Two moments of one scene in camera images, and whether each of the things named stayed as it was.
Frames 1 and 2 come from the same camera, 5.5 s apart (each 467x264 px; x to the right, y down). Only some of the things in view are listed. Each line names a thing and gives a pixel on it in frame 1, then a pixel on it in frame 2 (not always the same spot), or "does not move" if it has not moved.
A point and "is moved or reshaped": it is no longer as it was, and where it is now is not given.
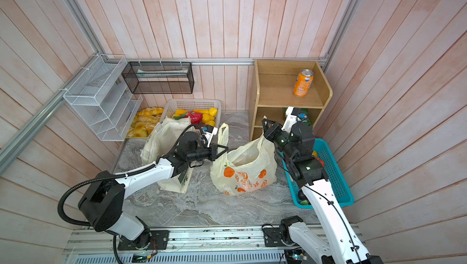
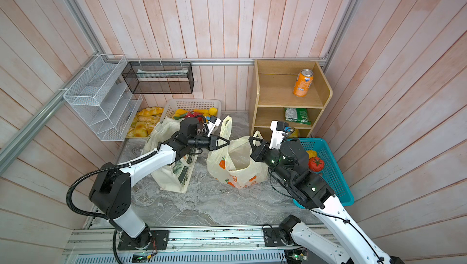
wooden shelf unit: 279,84 does not move
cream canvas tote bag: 162,138 does not move
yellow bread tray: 144,121 does not move
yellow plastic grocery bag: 249,167 is moved or reshaped
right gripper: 270,132 → 258,152
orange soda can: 304,80 does not move
